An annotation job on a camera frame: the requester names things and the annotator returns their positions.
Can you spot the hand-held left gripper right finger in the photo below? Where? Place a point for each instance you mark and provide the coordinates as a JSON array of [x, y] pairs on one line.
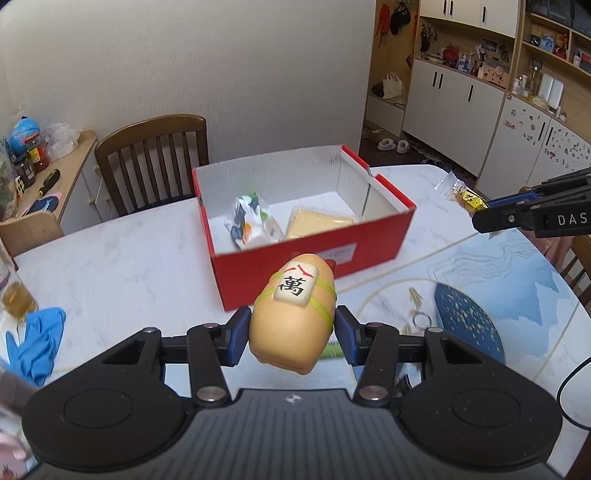
[[346, 338]]

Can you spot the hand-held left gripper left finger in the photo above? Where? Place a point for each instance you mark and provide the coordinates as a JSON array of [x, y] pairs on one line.
[[238, 336]]

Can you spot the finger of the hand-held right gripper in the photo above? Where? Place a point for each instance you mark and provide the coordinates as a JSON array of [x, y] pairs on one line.
[[498, 220], [508, 199]]

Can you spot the yellow candy packet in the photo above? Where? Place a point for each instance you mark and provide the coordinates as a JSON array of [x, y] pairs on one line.
[[466, 196]]

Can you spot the orange squishy toy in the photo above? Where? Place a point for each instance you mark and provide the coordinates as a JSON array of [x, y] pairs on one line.
[[286, 339]]

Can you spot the red cardboard box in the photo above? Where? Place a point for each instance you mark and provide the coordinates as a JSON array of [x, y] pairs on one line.
[[369, 240]]

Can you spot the brown slatted chair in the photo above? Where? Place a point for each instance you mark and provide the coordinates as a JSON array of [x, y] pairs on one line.
[[582, 277]]

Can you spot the wooden shelf unit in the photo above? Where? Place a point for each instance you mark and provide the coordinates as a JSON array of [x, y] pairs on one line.
[[521, 134]]

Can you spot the dark slippers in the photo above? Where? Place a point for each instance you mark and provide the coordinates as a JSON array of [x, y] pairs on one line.
[[438, 165]]

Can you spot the white base cabinet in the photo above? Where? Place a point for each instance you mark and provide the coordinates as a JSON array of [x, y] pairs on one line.
[[443, 110]]

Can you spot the white green snack packet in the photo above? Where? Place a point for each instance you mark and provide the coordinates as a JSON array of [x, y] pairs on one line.
[[249, 221]]

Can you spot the white slipper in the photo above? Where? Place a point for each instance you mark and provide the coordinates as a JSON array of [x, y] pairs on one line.
[[387, 145], [403, 146]]

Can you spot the white box appliance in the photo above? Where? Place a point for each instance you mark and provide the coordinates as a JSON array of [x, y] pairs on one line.
[[551, 90]]

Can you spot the pale yellow packet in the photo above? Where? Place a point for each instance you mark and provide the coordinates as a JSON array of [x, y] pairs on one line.
[[314, 224]]

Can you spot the clear bottle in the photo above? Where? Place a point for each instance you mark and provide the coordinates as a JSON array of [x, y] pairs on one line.
[[534, 81]]

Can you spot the open wooden cupboard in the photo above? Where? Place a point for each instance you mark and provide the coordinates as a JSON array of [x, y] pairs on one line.
[[390, 115]]

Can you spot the row of small counter items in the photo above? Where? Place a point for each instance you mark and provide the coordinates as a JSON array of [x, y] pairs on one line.
[[461, 57]]

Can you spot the white tote bag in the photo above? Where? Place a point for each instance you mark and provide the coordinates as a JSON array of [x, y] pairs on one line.
[[392, 85]]

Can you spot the blue rubber gloves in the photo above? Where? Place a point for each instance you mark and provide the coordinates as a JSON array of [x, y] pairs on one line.
[[37, 341]]

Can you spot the orange hanging garment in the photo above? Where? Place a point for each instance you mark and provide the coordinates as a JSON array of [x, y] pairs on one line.
[[383, 21]]

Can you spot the drinking glass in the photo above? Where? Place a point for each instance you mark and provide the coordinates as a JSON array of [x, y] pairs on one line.
[[18, 300]]

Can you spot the dark wooden chair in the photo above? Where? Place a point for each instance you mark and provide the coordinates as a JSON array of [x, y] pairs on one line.
[[152, 127]]

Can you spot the light wooden chair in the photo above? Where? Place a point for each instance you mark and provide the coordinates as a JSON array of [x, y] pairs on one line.
[[30, 230]]

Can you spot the grey wooden sideboard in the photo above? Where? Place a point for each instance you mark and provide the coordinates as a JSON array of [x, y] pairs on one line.
[[69, 170]]

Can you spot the black yellow screwdriver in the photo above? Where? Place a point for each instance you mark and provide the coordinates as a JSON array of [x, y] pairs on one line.
[[48, 182]]

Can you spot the clear plastic bag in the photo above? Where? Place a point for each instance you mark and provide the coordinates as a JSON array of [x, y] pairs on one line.
[[62, 141]]

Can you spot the puzzle cube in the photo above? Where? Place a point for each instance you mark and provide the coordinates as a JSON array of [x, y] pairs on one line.
[[19, 187]]

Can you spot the red sauce jar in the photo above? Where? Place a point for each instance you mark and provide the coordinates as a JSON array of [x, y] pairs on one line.
[[39, 159]]

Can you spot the dark jar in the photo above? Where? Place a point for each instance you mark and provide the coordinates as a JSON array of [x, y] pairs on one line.
[[25, 171]]

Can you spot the blue globe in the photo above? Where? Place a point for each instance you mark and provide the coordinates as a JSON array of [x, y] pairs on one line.
[[25, 134]]

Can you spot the white wall cabinet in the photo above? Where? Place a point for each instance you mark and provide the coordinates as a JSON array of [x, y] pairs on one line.
[[461, 9]]

